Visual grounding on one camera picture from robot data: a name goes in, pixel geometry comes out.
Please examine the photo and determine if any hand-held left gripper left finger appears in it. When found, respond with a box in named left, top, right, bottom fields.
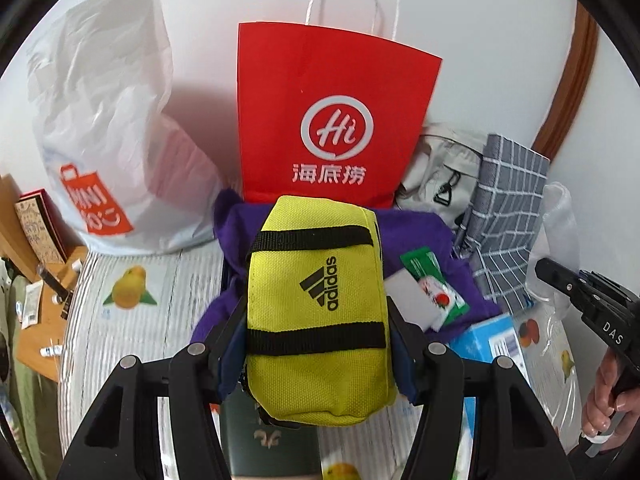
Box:
left=57, top=292, right=251, bottom=480

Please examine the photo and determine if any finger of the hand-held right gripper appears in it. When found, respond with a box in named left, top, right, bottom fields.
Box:
left=534, top=257, right=593, bottom=321

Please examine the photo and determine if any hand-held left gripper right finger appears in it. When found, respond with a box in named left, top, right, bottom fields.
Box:
left=385, top=295, right=576, bottom=480

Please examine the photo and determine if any yellow pouch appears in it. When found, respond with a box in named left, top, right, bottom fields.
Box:
left=243, top=195, right=398, bottom=426

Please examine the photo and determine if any green snack packet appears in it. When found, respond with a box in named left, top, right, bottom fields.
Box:
left=399, top=246, right=469, bottom=332

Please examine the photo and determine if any person's right hand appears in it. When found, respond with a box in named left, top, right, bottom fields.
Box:
left=581, top=345, right=640, bottom=443

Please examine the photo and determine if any clear plastic bag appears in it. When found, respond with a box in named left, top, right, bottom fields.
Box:
left=525, top=182, right=586, bottom=456

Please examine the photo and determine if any blue box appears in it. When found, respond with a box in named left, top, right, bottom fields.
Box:
left=447, top=312, right=528, bottom=378

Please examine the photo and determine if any fruit-printed bed sheet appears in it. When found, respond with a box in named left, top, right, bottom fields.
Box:
left=57, top=247, right=583, bottom=480

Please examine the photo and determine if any dark green box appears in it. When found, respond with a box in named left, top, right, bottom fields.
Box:
left=220, top=390, right=323, bottom=480

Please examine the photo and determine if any grey checked cloth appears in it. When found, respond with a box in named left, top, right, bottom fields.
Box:
left=452, top=132, right=551, bottom=316

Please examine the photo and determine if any purple towel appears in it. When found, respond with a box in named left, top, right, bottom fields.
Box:
left=190, top=187, right=501, bottom=346

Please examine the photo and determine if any beige backpack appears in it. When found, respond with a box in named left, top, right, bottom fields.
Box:
left=395, top=122, right=493, bottom=228

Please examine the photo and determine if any wooden bedside table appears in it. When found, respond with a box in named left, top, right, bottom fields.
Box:
left=0, top=172, right=88, bottom=383

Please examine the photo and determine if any olive green cloth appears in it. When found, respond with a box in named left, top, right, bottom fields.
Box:
left=0, top=257, right=66, bottom=480

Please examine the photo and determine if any red patterned book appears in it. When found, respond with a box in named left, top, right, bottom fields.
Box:
left=14, top=189, right=68, bottom=266

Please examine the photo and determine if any white plastic bag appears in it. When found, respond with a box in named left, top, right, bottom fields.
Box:
left=27, top=0, right=226, bottom=256

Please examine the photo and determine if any red paper bag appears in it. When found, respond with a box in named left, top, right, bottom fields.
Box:
left=236, top=0, right=443, bottom=208

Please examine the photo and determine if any black strap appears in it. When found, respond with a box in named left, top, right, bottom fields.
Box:
left=39, top=264, right=74, bottom=321

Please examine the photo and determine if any brown wooden door frame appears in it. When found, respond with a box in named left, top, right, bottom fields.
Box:
left=532, top=0, right=601, bottom=161

